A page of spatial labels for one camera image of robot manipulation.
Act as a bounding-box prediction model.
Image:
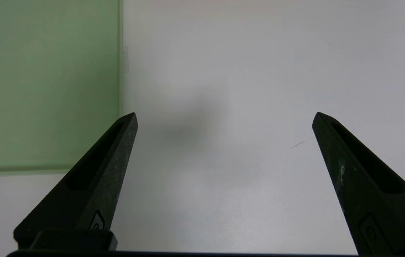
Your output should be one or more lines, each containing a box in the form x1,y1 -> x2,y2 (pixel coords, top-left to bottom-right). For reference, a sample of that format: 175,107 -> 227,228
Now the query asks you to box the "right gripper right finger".
312,112 -> 405,257

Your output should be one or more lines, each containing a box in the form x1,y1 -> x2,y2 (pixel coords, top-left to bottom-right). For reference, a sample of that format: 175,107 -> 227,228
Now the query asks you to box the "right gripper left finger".
14,112 -> 139,250

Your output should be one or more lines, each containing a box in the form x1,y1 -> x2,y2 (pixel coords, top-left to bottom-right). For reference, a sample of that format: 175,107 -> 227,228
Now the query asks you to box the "light green plastic tray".
0,0 -> 123,176

